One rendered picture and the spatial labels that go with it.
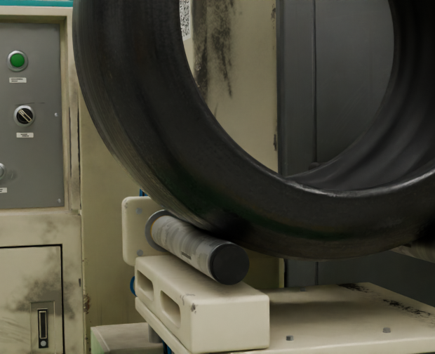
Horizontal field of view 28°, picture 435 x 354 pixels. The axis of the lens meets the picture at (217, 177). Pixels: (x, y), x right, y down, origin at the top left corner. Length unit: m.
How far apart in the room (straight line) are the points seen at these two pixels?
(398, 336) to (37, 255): 0.78
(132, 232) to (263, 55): 0.33
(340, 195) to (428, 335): 0.20
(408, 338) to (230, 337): 0.21
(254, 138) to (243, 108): 0.05
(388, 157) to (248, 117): 0.22
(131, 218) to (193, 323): 0.35
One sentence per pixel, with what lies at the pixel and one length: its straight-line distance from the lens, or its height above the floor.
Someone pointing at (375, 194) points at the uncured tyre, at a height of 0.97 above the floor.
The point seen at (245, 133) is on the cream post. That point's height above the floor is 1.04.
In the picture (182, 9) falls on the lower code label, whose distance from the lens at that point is 1.39.
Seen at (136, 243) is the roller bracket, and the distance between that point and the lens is 1.27.
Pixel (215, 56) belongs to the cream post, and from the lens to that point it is 1.32.
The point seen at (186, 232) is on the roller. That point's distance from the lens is 1.08.
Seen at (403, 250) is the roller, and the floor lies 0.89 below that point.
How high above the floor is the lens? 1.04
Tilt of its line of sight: 3 degrees down
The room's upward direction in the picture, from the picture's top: 1 degrees counter-clockwise
